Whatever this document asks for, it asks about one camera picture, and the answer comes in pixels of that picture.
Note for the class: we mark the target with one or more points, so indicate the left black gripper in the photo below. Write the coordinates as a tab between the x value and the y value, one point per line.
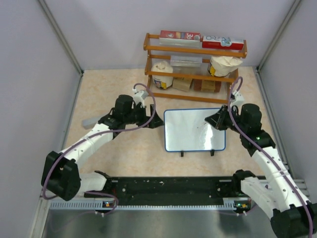
146	119

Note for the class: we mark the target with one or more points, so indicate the wooden three tier rack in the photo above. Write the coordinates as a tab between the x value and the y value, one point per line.
227	80

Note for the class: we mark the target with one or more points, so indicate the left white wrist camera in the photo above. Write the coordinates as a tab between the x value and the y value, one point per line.
139	97

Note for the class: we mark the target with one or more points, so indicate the red foil box left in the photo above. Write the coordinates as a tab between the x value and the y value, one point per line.
177	35

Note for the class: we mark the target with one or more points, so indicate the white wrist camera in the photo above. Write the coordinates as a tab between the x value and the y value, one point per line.
139	97
236	99

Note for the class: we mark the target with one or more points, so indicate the red white box right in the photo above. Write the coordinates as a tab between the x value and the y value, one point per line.
222	43

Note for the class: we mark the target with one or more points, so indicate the white bag right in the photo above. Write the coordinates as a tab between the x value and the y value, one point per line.
221	66

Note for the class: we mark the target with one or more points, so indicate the clear plastic box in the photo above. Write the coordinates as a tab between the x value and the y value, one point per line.
184	61

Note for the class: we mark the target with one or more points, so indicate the blue framed whiteboard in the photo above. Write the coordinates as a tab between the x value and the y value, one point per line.
185	130

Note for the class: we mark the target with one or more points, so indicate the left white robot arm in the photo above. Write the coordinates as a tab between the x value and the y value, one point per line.
61	174

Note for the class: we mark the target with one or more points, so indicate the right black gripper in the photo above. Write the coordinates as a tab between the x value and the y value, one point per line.
217	119

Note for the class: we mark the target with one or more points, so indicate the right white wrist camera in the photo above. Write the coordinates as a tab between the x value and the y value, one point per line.
236	99

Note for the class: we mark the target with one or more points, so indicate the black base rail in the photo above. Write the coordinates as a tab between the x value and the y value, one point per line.
168	191

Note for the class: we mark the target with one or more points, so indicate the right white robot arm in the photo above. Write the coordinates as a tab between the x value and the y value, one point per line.
290	212

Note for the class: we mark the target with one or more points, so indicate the brown cardboard box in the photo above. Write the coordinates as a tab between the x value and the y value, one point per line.
182	84

